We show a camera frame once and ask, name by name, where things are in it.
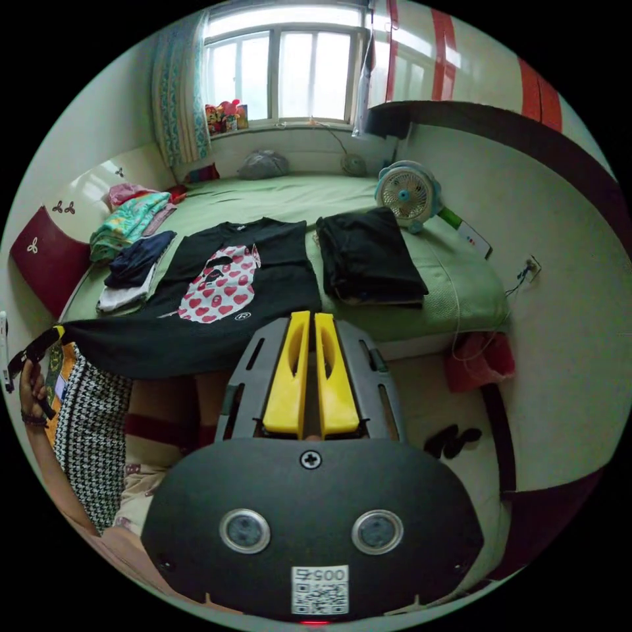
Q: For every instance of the patterned curtain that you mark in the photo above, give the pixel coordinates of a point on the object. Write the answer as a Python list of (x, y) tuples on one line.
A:
[(178, 99)]

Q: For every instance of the black t-shirt with heart print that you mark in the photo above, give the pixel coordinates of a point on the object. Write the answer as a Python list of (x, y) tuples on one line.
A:
[(281, 261)]

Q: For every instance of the white and red headboard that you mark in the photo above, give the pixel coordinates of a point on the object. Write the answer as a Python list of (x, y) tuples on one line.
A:
[(49, 252)]

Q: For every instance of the bed with green sheet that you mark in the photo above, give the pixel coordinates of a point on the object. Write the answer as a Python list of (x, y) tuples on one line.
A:
[(296, 197)]

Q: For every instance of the pile of colourful clothes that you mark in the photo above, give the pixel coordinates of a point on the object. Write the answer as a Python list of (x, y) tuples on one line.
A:
[(131, 222)]

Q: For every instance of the person's left hand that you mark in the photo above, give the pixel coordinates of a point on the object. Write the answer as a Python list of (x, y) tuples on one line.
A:
[(30, 395)]

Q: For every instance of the window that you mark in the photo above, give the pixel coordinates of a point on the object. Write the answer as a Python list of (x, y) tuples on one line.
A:
[(296, 69)]

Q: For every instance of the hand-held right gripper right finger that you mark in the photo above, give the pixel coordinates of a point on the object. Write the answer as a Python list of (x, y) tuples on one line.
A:
[(338, 390)]

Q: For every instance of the pink bag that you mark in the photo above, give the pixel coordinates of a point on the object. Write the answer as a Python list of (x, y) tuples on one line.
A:
[(479, 363)]

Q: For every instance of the white cupboard with red stripes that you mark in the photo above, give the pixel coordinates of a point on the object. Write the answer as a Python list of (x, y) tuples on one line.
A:
[(474, 59)]

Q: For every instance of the white and blue fan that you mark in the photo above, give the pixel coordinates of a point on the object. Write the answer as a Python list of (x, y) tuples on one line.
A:
[(407, 197)]

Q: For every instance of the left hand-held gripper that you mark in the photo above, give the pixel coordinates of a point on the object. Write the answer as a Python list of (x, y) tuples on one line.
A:
[(30, 353)]

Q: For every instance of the green and white carton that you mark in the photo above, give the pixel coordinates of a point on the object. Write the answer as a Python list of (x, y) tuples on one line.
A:
[(469, 237)]

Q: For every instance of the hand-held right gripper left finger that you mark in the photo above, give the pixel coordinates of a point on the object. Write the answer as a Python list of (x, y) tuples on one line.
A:
[(289, 380)]

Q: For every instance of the colourful toys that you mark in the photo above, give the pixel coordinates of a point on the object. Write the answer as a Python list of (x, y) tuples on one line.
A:
[(224, 117)]

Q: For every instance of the grey bag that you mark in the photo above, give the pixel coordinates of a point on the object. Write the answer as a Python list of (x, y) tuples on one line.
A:
[(261, 165)]

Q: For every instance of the pile of black clothes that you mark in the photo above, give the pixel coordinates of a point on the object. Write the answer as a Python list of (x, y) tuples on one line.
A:
[(370, 261)]

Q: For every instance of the person's body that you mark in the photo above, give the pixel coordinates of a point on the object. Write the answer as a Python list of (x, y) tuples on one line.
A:
[(91, 444)]

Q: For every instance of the colourful striped cushion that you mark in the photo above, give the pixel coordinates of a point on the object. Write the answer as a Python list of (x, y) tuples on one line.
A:
[(203, 174)]

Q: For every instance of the person's left forearm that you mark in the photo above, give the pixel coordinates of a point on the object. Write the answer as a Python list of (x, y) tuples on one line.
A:
[(54, 474)]

